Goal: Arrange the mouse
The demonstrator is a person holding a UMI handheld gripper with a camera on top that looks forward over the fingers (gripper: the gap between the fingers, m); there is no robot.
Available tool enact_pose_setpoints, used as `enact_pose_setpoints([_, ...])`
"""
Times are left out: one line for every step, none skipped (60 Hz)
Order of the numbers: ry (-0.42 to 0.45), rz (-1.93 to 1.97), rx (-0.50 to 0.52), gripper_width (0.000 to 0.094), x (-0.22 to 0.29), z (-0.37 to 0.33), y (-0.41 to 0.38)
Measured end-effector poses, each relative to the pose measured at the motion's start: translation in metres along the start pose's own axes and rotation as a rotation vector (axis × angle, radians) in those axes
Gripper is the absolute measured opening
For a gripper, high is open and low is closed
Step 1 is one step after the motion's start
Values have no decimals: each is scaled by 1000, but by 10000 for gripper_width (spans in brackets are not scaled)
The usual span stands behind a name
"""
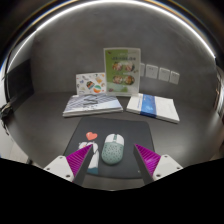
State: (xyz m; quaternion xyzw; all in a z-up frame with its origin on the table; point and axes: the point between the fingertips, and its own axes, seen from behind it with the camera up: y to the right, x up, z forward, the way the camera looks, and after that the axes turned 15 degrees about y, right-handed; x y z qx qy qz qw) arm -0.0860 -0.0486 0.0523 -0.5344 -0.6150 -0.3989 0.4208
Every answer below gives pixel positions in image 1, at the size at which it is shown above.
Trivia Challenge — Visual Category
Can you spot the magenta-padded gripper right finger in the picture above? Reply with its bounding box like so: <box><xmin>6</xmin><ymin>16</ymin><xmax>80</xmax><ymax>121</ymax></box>
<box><xmin>132</xmin><ymin>143</ymin><xmax>184</xmax><ymax>186</ymax></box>

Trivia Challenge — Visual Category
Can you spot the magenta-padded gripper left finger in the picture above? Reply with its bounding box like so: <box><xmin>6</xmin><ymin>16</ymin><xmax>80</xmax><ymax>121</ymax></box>
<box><xmin>43</xmin><ymin>143</ymin><xmax>95</xmax><ymax>187</ymax></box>

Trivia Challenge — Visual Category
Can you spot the white and green computer mouse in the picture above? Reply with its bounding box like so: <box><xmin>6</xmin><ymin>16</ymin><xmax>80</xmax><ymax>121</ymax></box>
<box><xmin>100</xmin><ymin>133</ymin><xmax>125</xmax><ymax>166</ymax></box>

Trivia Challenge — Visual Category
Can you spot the black printed mouse pad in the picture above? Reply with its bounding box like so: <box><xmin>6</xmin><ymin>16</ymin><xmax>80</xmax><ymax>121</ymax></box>
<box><xmin>63</xmin><ymin>116</ymin><xmax>156</xmax><ymax>180</ymax></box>

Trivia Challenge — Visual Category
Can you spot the white book with blue stripe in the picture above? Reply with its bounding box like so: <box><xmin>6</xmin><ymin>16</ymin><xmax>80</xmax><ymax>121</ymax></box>
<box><xmin>125</xmin><ymin>92</ymin><xmax>181</xmax><ymax>124</ymax></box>

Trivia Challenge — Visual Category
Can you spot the grey striped magazine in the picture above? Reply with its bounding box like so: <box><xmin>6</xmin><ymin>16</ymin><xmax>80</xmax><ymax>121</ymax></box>
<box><xmin>62</xmin><ymin>92</ymin><xmax>124</xmax><ymax>118</ymax></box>

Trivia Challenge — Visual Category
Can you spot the green menu sign stand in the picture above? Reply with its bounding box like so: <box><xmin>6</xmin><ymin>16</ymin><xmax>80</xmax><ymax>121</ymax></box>
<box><xmin>103</xmin><ymin>47</ymin><xmax>142</xmax><ymax>98</ymax></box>

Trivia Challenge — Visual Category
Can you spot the white ceiling light strip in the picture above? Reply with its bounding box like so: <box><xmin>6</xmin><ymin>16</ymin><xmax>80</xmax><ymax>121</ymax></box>
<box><xmin>5</xmin><ymin>0</ymin><xmax>217</xmax><ymax>73</ymax></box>

